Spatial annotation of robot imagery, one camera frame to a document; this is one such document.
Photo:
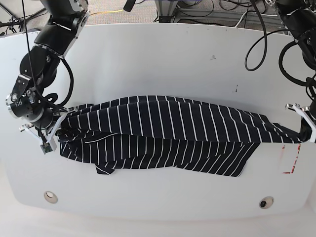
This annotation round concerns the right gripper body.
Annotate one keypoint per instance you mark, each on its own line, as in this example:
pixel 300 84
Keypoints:
pixel 33 110

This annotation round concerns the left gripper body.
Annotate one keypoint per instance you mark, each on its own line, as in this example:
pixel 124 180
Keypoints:
pixel 310 90

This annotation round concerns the black white striped T-shirt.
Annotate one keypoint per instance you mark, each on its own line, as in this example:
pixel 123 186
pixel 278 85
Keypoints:
pixel 147 132

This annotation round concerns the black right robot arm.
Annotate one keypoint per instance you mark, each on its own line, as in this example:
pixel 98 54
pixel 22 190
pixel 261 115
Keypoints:
pixel 38 70

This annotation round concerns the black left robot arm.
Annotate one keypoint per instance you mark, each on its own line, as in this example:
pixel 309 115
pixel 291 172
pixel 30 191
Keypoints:
pixel 300 20

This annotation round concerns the red tape rectangle marking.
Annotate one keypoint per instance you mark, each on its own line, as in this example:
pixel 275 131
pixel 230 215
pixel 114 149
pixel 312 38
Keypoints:
pixel 289 157

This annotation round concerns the black tripod legs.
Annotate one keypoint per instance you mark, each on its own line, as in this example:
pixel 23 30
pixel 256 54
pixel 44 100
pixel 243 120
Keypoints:
pixel 16 15

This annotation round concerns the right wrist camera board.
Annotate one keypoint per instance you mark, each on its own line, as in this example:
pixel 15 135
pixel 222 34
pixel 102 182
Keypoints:
pixel 46 148

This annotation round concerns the left table cable grommet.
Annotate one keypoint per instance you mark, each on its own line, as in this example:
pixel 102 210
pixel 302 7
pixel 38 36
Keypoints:
pixel 50 197

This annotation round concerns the table cable grommet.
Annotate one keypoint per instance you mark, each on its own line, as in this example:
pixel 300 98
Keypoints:
pixel 266 202
pixel 50 197

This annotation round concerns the right table cable grommet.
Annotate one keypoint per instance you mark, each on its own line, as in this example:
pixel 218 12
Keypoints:
pixel 266 202

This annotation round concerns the aluminium frame stand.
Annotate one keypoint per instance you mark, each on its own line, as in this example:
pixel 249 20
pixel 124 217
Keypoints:
pixel 166 10

